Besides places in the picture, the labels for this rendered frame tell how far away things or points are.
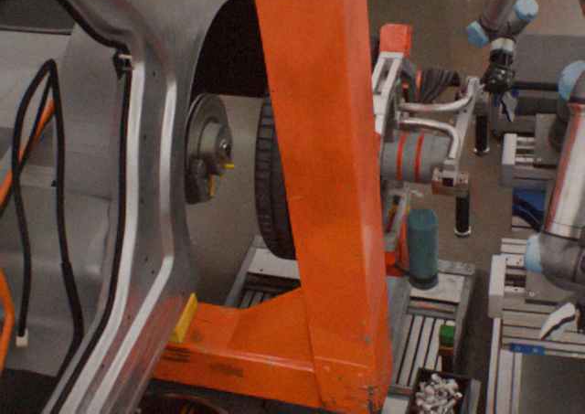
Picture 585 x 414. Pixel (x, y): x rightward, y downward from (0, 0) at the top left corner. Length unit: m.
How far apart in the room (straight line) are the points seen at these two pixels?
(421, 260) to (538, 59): 1.44
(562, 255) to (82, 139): 1.19
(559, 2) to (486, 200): 1.46
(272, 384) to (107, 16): 1.04
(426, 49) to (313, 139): 2.80
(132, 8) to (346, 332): 0.88
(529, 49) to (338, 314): 2.04
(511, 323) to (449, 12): 2.62
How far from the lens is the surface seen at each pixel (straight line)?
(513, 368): 3.00
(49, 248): 2.41
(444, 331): 2.51
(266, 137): 2.45
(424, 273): 2.78
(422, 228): 2.65
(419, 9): 4.92
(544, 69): 3.90
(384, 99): 2.46
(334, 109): 1.80
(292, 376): 2.47
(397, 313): 3.22
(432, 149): 2.63
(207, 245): 3.74
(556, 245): 2.02
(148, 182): 2.27
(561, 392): 2.97
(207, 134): 2.75
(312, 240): 2.06
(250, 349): 2.47
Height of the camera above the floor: 2.60
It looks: 42 degrees down
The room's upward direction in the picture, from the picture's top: 9 degrees counter-clockwise
